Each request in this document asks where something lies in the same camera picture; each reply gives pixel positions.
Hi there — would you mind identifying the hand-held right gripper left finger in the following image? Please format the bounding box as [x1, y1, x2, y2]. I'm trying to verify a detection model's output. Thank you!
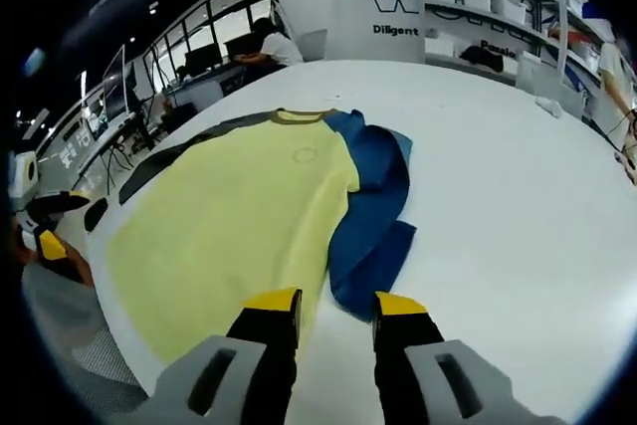
[106, 287, 304, 425]

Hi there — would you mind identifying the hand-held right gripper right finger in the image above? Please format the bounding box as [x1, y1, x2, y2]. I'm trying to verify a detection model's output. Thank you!
[371, 290, 568, 425]

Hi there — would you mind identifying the yellow blue grey garment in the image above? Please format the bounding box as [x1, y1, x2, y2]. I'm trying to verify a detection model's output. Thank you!
[106, 106, 418, 364]

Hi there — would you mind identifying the black oval pad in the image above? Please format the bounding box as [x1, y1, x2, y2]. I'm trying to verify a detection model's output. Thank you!
[84, 197, 109, 233]

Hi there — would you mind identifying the long office desk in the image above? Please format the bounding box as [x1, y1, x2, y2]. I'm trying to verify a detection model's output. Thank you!
[29, 66, 250, 187]

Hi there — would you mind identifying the grey mesh chair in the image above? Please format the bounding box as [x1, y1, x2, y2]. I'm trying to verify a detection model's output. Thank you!
[19, 260, 150, 421]

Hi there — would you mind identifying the large computer monitor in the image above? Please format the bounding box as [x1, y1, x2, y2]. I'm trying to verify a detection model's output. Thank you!
[102, 44, 128, 118]

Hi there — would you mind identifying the black computer monitor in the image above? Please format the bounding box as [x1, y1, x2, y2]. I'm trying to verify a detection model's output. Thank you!
[223, 39, 263, 63]
[184, 43, 223, 76]

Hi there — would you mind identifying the small white cloth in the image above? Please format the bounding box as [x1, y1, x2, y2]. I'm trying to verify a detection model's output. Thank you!
[534, 96, 566, 120]

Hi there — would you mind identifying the white office chair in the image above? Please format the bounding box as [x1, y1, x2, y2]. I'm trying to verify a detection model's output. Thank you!
[298, 29, 328, 64]

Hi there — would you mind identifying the translucent plastic box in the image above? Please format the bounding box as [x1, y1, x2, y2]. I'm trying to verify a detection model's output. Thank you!
[515, 51, 586, 113]

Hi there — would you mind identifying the black cloth on shelf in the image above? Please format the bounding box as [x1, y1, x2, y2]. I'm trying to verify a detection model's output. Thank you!
[457, 45, 507, 73]

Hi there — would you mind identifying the small white box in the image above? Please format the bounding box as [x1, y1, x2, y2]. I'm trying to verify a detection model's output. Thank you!
[425, 36, 457, 58]

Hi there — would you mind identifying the white metal shelf rack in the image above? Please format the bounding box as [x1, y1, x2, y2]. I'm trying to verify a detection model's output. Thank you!
[566, 0, 619, 98]

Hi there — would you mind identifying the grey metal shelf rack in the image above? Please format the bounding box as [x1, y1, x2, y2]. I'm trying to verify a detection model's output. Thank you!
[420, 0, 571, 91]

